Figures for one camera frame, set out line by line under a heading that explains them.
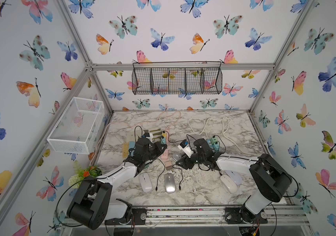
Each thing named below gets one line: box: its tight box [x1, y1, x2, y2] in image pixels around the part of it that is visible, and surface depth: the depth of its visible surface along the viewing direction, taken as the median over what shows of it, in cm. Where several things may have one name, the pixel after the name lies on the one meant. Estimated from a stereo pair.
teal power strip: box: [207, 139, 220, 153], surface depth 96 cm
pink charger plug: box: [165, 160, 173, 171], surface depth 91 cm
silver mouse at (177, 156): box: [171, 151, 185, 162], surface depth 86 cm
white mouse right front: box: [220, 174, 238, 194], surface depth 84 cm
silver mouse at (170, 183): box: [164, 173, 176, 194], surface depth 86 cm
